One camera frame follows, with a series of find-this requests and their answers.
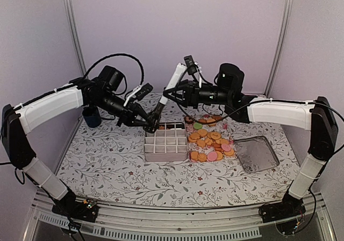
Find dark blue cup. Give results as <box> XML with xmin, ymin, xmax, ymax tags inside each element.
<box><xmin>82</xmin><ymin>107</ymin><xmax>102</xmax><ymax>128</ymax></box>

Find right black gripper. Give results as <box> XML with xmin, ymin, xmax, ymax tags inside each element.
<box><xmin>163</xmin><ymin>80</ymin><xmax>231</xmax><ymax>109</ymax></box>

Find floral tablecloth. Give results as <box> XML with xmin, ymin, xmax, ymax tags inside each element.
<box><xmin>58</xmin><ymin>103</ymin><xmax>299</xmax><ymax>207</ymax></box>

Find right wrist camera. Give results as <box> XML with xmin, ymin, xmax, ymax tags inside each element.
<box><xmin>184</xmin><ymin>55</ymin><xmax>202</xmax><ymax>88</ymax></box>

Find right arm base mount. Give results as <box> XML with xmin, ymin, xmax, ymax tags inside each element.
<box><xmin>259</xmin><ymin>197</ymin><xmax>306</xmax><ymax>223</ymax></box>

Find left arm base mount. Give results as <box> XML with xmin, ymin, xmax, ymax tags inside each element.
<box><xmin>52</xmin><ymin>198</ymin><xmax>99</xmax><ymax>223</ymax></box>

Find brown flower cookie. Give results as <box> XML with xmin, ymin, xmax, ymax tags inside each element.
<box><xmin>166</xmin><ymin>125</ymin><xmax>175</xmax><ymax>130</ymax></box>

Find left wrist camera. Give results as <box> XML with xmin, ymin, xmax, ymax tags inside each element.
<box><xmin>124</xmin><ymin>83</ymin><xmax>153</xmax><ymax>107</ymax></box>

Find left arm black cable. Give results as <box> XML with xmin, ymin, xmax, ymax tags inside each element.
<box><xmin>83</xmin><ymin>53</ymin><xmax>145</xmax><ymax>88</ymax></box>

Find right aluminium frame post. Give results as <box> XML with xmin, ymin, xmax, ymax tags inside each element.
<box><xmin>264</xmin><ymin>0</ymin><xmax>293</xmax><ymax>96</ymax></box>

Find metal serving tongs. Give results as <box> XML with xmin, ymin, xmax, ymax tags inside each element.
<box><xmin>144</xmin><ymin>63</ymin><xmax>187</xmax><ymax>133</ymax></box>

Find chocolate donut cookie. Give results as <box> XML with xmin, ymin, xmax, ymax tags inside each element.
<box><xmin>185</xmin><ymin>117</ymin><xmax>194</xmax><ymax>124</ymax></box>

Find green round cookie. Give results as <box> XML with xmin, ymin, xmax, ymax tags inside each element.
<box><xmin>193</xmin><ymin>123</ymin><xmax>202</xmax><ymax>130</ymax></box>

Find pink round cookie right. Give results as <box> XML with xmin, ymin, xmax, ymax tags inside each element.
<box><xmin>221</xmin><ymin>144</ymin><xmax>232</xmax><ymax>152</ymax></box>

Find metal tin with white dividers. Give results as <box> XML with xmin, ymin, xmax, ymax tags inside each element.
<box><xmin>144</xmin><ymin>122</ymin><xmax>188</xmax><ymax>162</ymax></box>

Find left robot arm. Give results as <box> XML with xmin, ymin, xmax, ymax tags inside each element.
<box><xmin>1</xmin><ymin>66</ymin><xmax>152</xmax><ymax>216</ymax></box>

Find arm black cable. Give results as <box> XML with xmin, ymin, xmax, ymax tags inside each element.
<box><xmin>182</xmin><ymin>98</ymin><xmax>342</xmax><ymax>155</ymax></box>
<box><xmin>83</xmin><ymin>53</ymin><xmax>145</xmax><ymax>88</ymax></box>

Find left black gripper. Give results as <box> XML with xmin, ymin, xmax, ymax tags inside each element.
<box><xmin>93</xmin><ymin>89</ymin><xmax>154</xmax><ymax>127</ymax></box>

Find silver tin lid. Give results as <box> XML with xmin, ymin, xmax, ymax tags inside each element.
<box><xmin>234</xmin><ymin>136</ymin><xmax>280</xmax><ymax>174</ymax></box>

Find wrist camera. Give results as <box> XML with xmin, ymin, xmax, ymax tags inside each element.
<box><xmin>124</xmin><ymin>83</ymin><xmax>153</xmax><ymax>107</ymax></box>
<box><xmin>184</xmin><ymin>55</ymin><xmax>202</xmax><ymax>88</ymax></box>

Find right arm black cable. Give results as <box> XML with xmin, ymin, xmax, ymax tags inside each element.
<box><xmin>182</xmin><ymin>98</ymin><xmax>342</xmax><ymax>155</ymax></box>

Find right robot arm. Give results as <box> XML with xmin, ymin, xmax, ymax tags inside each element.
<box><xmin>162</xmin><ymin>63</ymin><xmax>339</xmax><ymax>217</ymax></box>

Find aluminium front rail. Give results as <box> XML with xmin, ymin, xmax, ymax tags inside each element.
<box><xmin>23</xmin><ymin>192</ymin><xmax>337</xmax><ymax>240</ymax></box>

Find aluminium frame post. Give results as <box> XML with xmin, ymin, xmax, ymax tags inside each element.
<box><xmin>63</xmin><ymin>0</ymin><xmax>87</xmax><ymax>75</ymax></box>
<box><xmin>264</xmin><ymin>0</ymin><xmax>293</xmax><ymax>96</ymax></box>

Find left aluminium frame post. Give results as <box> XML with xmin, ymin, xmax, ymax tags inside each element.
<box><xmin>63</xmin><ymin>0</ymin><xmax>87</xmax><ymax>75</ymax></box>

